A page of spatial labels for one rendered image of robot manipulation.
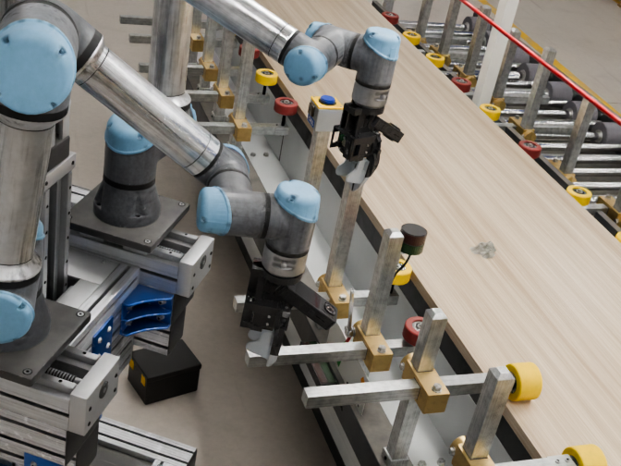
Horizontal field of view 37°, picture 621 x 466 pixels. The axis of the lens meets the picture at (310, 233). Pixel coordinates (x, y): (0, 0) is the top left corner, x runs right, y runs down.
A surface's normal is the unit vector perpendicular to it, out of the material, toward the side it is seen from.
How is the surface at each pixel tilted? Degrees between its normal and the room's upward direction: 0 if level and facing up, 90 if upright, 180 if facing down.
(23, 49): 83
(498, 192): 0
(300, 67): 90
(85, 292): 0
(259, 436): 0
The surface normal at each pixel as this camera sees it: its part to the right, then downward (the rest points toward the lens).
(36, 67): 0.18, 0.41
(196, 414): 0.17, -0.85
